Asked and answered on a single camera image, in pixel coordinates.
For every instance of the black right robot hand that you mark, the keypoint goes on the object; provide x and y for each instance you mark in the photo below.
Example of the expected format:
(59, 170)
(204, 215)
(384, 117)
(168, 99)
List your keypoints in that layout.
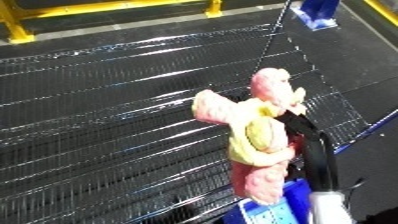
(320, 160)

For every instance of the pink yellow blue soft toy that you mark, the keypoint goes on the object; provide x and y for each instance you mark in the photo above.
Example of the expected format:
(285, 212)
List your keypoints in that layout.
(260, 133)

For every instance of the pale right robot arm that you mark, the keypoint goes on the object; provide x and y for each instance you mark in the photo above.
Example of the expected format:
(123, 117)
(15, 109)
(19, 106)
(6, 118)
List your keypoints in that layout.
(331, 210)

